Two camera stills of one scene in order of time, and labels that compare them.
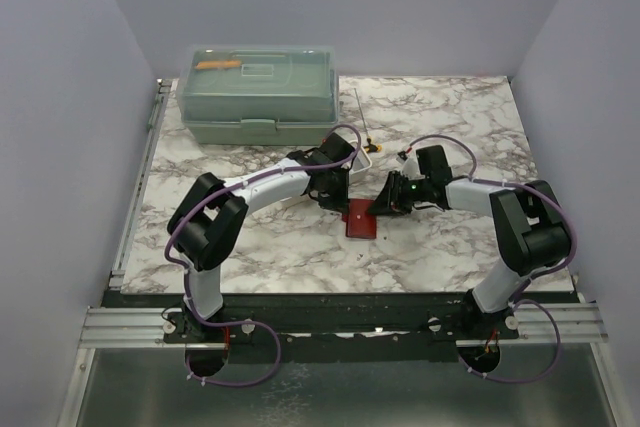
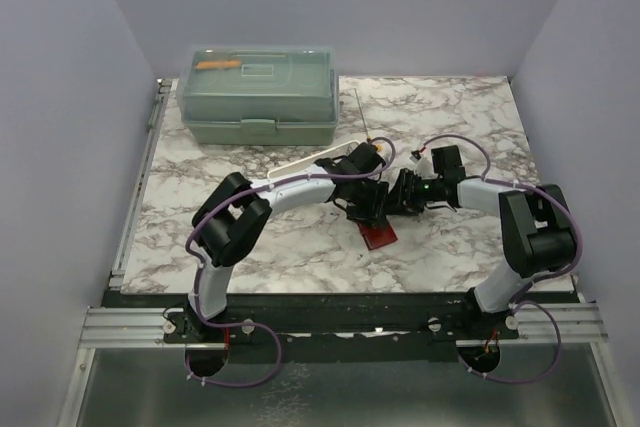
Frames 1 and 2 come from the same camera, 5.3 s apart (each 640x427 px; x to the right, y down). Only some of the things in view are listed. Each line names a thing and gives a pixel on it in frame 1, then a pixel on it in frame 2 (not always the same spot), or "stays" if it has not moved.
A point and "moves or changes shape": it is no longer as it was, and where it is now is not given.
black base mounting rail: x=333 y=326 stays
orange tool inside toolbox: x=218 y=64 stays
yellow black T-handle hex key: x=371 y=148 stays
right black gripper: x=381 y=204 stays
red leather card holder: x=360 y=223 moves or changes shape
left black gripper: x=340 y=202 → x=374 y=211
